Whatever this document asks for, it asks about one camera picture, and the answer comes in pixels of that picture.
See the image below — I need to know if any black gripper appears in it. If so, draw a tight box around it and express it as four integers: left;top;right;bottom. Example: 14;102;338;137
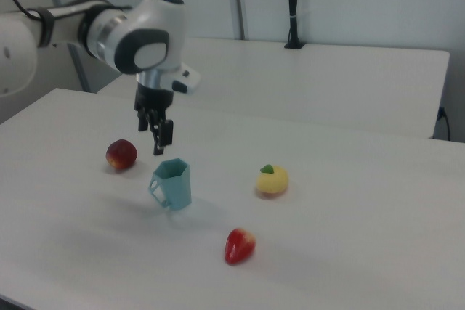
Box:
133;84;176;156

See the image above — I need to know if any light blue faceted mug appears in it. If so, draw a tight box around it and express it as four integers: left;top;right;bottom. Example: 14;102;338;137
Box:
147;158;193;211

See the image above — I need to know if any red apple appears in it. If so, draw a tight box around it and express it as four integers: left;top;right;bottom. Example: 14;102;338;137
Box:
105;139;139;171

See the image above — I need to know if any yellow toy fruit green leaf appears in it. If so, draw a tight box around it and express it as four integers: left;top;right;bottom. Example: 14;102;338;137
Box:
255;163;291;195

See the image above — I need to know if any white rectangular table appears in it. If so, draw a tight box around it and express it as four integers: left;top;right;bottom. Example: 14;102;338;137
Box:
97;36;451;140

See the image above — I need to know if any red toy strawberry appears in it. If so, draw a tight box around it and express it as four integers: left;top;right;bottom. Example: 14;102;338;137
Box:
224;227;256;266

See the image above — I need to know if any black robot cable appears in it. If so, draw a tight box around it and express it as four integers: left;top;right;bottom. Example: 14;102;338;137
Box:
0;0;41;20

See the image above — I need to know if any black cable at table edge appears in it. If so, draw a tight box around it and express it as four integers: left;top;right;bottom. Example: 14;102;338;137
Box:
438;105;452;141

